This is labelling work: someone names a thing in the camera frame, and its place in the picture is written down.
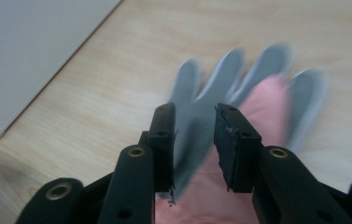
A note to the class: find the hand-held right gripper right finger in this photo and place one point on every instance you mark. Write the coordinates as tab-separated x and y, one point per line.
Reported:
257	174

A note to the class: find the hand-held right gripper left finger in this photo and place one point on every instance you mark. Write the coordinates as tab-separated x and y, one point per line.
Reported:
139	174

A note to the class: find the pink glove with grey palm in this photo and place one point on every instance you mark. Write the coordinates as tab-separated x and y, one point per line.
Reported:
201	130

